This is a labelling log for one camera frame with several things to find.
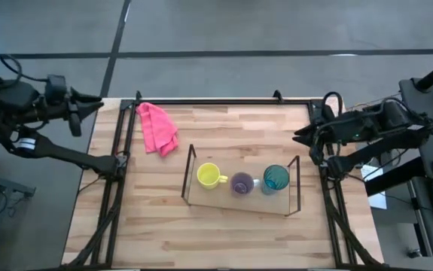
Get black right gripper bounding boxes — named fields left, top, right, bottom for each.
left=291, top=112, right=346, bottom=166

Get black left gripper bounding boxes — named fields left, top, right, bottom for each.
left=63, top=87, right=105, bottom=138

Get teal transparent tumbler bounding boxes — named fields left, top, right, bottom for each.
left=261, top=164, right=291, bottom=196

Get purple transparent mug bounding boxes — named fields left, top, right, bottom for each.
left=230, top=171, right=261, bottom=198

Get yellow mug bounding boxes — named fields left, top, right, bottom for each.
left=196, top=162, right=229, bottom=190

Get pink cloth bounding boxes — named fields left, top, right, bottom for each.
left=136, top=101, right=180, bottom=157

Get black support bar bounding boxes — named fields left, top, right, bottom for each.
left=364, top=156, right=428, bottom=197

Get white paper sheet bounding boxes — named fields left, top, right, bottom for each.
left=359, top=163, right=389, bottom=210

